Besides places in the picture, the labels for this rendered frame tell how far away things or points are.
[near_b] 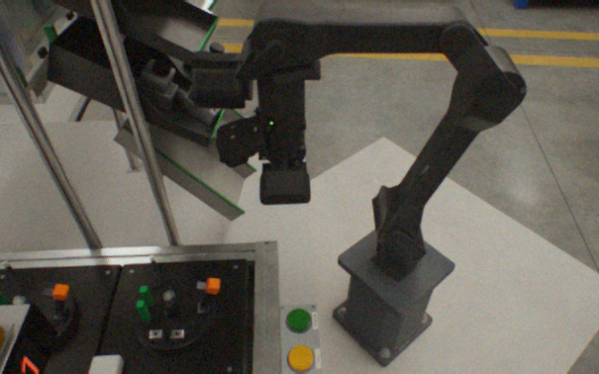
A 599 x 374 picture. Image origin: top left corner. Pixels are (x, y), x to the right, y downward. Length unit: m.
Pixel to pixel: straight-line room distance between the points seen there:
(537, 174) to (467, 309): 1.85
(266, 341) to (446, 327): 0.37
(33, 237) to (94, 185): 0.20
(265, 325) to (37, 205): 0.72
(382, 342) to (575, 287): 0.47
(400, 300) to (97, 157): 0.95
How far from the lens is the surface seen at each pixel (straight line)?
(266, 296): 0.87
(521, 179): 2.73
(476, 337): 0.99
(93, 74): 0.80
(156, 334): 0.81
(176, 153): 0.93
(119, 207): 1.22
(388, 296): 0.75
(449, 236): 1.13
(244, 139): 0.57
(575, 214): 2.66
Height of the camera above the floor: 1.69
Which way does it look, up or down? 44 degrees down
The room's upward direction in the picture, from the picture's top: straight up
